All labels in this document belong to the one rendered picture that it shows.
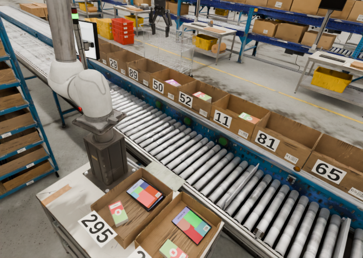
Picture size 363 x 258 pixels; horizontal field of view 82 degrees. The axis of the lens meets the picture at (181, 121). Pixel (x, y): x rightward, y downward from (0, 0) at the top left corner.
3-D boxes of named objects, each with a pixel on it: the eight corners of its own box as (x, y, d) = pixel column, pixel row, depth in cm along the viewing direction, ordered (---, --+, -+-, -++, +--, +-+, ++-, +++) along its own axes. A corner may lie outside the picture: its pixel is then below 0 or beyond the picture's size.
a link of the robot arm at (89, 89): (96, 122, 107) (87, 83, 94) (73, 110, 114) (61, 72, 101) (119, 107, 119) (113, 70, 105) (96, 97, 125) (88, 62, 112)
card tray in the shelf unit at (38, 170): (6, 191, 196) (2, 184, 191) (-4, 173, 212) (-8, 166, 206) (52, 167, 222) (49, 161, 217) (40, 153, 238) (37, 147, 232)
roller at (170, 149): (152, 161, 165) (152, 156, 162) (193, 133, 198) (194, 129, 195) (156, 164, 163) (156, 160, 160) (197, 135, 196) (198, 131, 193)
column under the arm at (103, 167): (107, 195, 132) (99, 157, 113) (82, 174, 144) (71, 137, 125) (137, 170, 150) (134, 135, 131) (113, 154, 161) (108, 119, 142)
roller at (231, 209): (221, 216, 132) (222, 211, 129) (257, 171, 165) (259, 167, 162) (228, 221, 129) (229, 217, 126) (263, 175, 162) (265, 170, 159)
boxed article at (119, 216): (116, 228, 116) (115, 224, 113) (108, 209, 124) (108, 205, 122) (128, 221, 119) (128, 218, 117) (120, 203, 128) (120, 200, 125)
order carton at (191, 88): (176, 103, 206) (177, 87, 196) (195, 94, 224) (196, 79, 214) (208, 120, 185) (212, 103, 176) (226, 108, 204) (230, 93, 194)
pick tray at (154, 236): (134, 249, 108) (133, 239, 102) (180, 199, 133) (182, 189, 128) (176, 293, 94) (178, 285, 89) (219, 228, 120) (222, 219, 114)
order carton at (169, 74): (149, 89, 226) (149, 74, 216) (168, 81, 244) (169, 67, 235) (176, 103, 205) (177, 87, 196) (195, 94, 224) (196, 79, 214)
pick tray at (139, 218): (92, 216, 120) (89, 205, 115) (141, 176, 146) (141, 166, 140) (124, 250, 107) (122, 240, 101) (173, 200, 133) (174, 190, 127)
